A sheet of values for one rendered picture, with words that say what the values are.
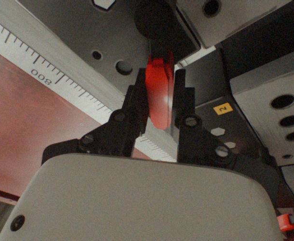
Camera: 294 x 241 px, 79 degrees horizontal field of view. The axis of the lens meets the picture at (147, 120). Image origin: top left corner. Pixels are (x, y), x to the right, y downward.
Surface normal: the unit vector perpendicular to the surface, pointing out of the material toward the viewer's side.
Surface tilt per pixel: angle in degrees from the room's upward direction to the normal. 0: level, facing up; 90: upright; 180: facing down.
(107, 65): 90
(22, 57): 90
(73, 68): 90
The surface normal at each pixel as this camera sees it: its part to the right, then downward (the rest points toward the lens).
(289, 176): -0.65, -0.55
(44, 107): -0.15, 0.77
